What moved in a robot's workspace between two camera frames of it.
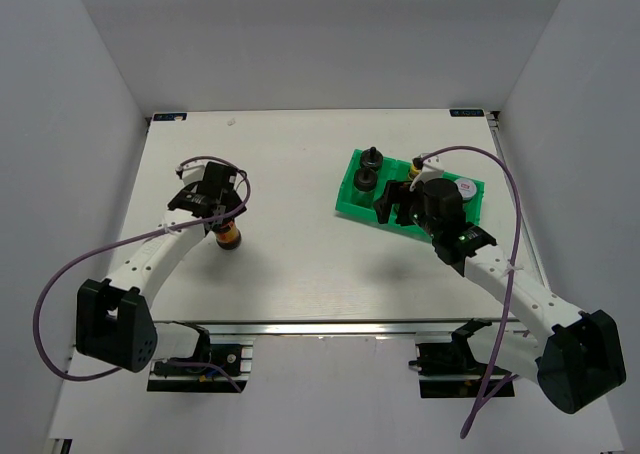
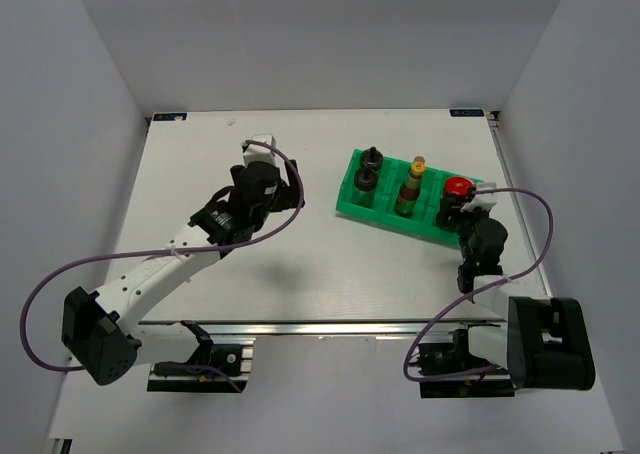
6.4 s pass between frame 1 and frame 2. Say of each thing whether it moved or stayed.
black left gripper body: moved
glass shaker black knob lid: stayed
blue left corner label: stayed
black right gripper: moved
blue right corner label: stayed
